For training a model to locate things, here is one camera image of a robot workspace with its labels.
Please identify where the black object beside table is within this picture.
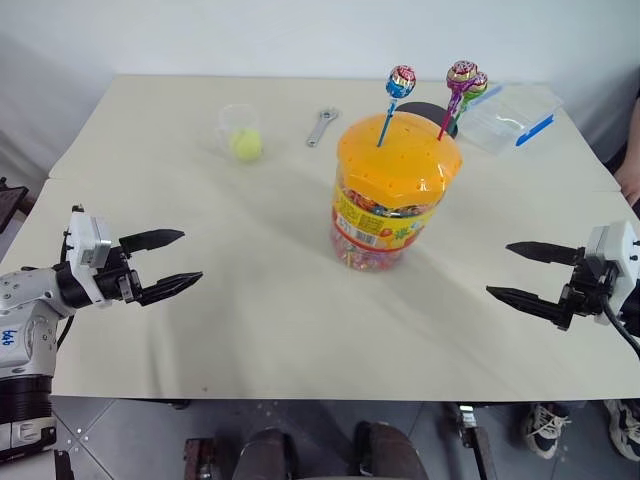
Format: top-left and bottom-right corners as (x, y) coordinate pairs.
(0, 177), (31, 234)

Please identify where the silver adjustable wrench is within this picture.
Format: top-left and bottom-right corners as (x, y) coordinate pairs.
(305, 106), (342, 149)

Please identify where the blue wrapped lollipop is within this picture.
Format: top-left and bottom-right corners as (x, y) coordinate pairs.
(375, 64), (418, 149)

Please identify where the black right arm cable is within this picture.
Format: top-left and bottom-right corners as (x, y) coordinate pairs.
(601, 293), (640, 360)

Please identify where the dark rounded shape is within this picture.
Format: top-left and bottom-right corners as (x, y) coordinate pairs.
(232, 428), (297, 480)
(353, 421), (431, 480)

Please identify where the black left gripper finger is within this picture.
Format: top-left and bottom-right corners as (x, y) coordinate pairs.
(132, 271), (204, 308)
(118, 228), (186, 255)

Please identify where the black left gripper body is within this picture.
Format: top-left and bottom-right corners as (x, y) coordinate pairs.
(93, 243), (145, 306)

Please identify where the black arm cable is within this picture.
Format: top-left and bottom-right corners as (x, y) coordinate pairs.
(55, 227), (77, 352)
(601, 293), (640, 360)

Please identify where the candy jar with orange lid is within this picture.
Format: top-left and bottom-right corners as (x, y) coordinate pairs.
(327, 112), (464, 274)

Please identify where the rusty brown block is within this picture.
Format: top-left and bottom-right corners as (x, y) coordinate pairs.
(183, 437), (217, 480)

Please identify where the yellow tennis ball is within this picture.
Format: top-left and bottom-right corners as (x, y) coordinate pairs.
(229, 127), (264, 164)

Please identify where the pink purple wrapped lollipop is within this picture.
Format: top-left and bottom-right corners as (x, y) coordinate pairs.
(436, 59), (479, 143)

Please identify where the clear box with blue clips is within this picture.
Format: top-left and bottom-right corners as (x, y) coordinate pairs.
(462, 82), (565, 158)

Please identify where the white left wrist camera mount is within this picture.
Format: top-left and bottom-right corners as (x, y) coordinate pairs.
(66, 204), (113, 270)

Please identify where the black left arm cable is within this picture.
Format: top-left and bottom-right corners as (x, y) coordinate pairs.
(55, 227), (77, 352)

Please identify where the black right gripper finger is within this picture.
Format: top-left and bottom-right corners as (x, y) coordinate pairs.
(505, 241), (586, 267)
(485, 285), (574, 331)

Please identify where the black round disc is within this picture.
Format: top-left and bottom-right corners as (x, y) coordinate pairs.
(394, 101), (462, 139)

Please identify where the bystander in dark clothing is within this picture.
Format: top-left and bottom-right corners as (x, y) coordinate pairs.
(603, 69), (640, 219)

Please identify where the green stick lollipop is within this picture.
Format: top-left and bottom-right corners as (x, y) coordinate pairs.
(452, 71), (490, 126)

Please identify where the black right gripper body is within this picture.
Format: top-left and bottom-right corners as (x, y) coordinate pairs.
(559, 247), (622, 321)

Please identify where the black metal table frame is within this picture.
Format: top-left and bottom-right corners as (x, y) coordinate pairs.
(441, 401), (507, 480)

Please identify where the clear plastic beaker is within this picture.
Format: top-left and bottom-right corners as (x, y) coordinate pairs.
(215, 103), (265, 159)

